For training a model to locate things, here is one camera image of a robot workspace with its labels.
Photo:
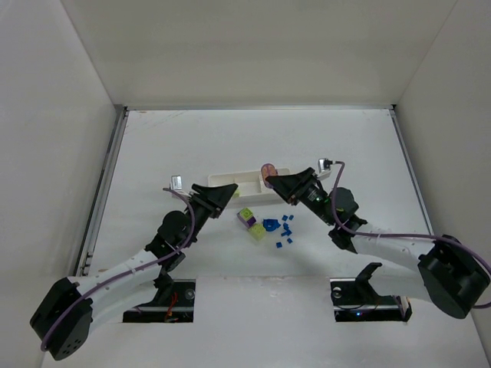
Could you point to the light green lego brick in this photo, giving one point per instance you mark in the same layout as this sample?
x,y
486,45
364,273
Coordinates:
x,y
257,231

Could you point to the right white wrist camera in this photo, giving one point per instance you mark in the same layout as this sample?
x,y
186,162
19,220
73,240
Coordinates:
x,y
324,168

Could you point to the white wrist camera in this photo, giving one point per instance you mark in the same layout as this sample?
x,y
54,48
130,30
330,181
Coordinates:
x,y
324,168
175,187

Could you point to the blue lego arch cluster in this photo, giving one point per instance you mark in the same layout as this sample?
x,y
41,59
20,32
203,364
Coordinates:
x,y
270,224

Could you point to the white three-compartment tray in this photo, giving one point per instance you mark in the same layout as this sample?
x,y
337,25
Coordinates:
x,y
250,185

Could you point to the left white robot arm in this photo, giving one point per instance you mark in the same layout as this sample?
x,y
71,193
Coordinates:
x,y
75,306

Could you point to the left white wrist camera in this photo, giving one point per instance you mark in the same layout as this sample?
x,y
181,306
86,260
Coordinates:
x,y
175,187

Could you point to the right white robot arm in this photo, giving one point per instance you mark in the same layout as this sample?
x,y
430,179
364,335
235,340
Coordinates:
x,y
437,269

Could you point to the purple butterfly lego brick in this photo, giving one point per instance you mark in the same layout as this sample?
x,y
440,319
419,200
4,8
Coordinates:
x,y
268,170

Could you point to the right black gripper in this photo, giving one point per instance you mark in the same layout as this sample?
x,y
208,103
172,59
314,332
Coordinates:
x,y
301,190

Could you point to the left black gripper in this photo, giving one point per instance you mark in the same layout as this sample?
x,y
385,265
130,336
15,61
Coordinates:
x,y
206,203

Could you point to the green and purple lego stack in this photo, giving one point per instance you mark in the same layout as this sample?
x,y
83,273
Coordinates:
x,y
246,217

